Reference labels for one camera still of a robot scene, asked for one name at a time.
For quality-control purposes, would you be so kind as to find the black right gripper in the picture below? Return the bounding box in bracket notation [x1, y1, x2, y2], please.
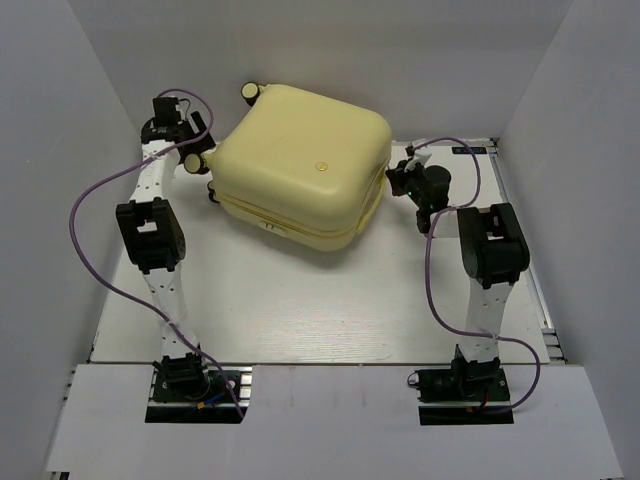
[385, 158, 427, 209]

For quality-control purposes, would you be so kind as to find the yellow suitcase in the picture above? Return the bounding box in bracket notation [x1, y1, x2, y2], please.
[204, 82, 392, 252]

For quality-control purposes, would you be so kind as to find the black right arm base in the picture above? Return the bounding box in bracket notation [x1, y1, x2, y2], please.
[407, 368, 514, 427]

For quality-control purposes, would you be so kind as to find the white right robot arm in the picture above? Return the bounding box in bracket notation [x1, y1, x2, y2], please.
[386, 159, 530, 399]

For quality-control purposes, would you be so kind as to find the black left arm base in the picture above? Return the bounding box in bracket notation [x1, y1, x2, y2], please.
[145, 369, 249, 425]

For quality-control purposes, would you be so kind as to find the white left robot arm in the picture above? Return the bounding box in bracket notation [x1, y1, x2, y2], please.
[116, 94, 215, 399]

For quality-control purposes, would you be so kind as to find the blue table label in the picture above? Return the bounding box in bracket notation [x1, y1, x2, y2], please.
[451, 146, 488, 155]

